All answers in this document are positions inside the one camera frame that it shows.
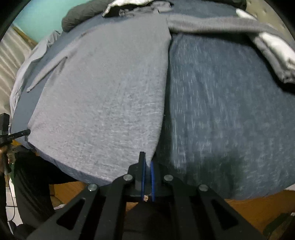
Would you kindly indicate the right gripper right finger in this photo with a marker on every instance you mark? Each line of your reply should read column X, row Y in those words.
column 199, row 212

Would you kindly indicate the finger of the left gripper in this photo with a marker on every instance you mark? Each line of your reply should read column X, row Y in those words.
column 21, row 133

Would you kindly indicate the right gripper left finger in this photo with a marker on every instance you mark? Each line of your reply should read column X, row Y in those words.
column 96, row 212

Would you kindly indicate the grey quilted sweater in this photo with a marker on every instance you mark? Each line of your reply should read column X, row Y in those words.
column 103, row 96

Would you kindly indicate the folded white grey clothes stack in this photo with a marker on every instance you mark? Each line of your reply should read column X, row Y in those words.
column 275, row 48

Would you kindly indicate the beige striped curtain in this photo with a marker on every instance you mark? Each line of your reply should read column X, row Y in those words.
column 14, row 51

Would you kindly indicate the light grey blanket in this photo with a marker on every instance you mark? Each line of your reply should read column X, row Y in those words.
column 28, row 65

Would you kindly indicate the blue patterned bed sheet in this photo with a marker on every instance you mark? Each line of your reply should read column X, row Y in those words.
column 219, row 115

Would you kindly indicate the dark grey rolled duvet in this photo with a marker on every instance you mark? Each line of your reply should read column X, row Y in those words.
column 82, row 12

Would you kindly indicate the white black garment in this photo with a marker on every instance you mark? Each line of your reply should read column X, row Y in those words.
column 118, row 4

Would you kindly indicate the grey knit garment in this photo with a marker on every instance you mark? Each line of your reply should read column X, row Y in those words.
column 154, row 7

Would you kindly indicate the cream tufted headboard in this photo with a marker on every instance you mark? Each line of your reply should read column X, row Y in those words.
column 265, row 13

